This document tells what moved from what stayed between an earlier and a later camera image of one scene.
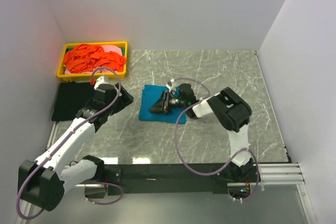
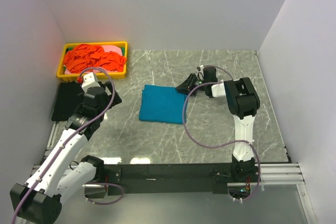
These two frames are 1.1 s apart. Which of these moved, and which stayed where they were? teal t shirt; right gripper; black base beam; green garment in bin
Moved: right gripper
Stayed: green garment in bin; black base beam; teal t shirt
